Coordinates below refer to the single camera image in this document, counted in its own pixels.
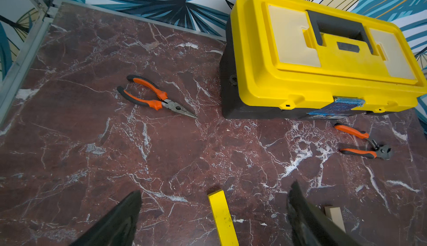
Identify yellow block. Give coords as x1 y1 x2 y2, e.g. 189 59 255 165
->
208 190 239 246

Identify large orange-handled pliers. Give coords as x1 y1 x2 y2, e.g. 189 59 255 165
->
334 123 393 160

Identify yellow black toolbox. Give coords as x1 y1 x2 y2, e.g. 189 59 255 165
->
220 0 427 119

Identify natural wood block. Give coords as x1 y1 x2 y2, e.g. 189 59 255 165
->
324 206 346 233

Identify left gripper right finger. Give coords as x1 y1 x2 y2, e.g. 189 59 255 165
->
287 181 359 246

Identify small orange-handled pliers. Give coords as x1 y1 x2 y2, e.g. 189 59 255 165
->
116 75 198 119

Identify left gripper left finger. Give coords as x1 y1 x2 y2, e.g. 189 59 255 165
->
71 190 142 246

